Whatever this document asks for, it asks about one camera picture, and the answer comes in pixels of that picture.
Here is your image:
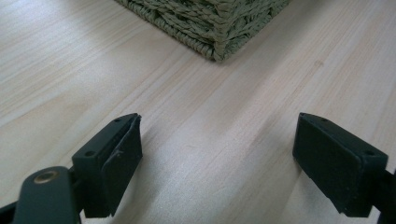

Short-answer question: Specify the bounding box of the green woven basket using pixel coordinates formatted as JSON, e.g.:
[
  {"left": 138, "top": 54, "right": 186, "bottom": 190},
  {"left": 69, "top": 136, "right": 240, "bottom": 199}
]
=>
[{"left": 113, "top": 0, "right": 293, "bottom": 63}]

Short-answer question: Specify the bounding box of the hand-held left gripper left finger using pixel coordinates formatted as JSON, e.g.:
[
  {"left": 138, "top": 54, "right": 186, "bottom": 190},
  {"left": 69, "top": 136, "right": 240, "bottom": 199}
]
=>
[{"left": 71, "top": 112, "right": 144, "bottom": 219}]

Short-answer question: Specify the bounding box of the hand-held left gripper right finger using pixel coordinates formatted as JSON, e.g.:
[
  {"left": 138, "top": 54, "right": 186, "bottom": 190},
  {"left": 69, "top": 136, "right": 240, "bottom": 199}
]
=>
[{"left": 291, "top": 112, "right": 389, "bottom": 218}]

